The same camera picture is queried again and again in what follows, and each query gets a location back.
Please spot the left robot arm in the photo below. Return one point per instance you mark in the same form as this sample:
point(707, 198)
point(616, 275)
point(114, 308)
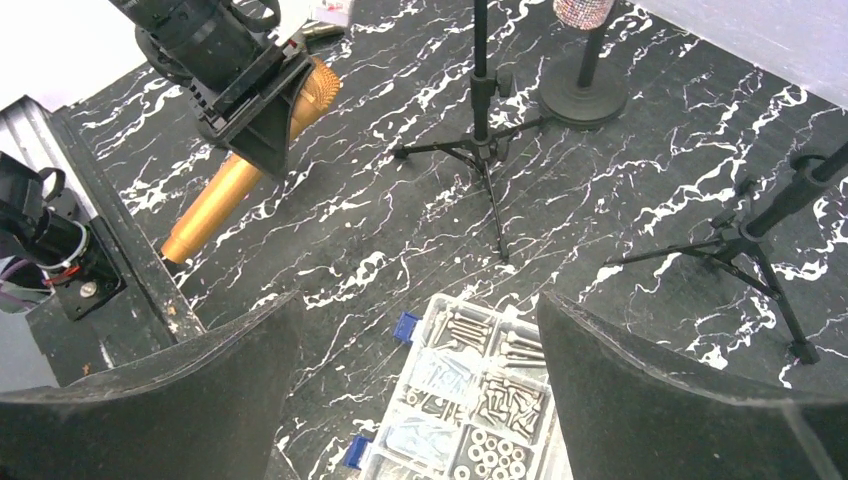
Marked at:
point(211, 41)

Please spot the gold microphone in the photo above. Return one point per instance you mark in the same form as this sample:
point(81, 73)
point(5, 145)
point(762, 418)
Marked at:
point(237, 177)

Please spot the black front mounting bar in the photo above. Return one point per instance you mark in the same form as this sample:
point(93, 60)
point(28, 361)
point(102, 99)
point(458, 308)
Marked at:
point(82, 289)

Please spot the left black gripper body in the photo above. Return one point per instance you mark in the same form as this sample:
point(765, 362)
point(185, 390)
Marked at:
point(213, 109)

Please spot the tripod stand with clip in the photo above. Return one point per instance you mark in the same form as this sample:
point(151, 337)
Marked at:
point(738, 246)

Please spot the clear plastic screw box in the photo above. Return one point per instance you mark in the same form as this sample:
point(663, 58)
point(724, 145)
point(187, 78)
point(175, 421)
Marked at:
point(473, 401)

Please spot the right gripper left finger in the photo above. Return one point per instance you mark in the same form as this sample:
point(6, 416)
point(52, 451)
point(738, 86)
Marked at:
point(205, 408)

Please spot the tripod shock mount stand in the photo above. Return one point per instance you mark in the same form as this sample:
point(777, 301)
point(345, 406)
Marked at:
point(484, 146)

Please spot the glitter rhinestone microphone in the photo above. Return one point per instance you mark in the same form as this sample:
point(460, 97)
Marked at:
point(583, 14)

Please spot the round base clip stand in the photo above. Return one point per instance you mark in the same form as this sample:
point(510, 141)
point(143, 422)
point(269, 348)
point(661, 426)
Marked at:
point(586, 92)

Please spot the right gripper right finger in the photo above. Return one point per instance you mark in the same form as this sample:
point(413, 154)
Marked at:
point(632, 409)

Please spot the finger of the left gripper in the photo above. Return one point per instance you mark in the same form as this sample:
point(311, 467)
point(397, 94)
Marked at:
point(260, 130)

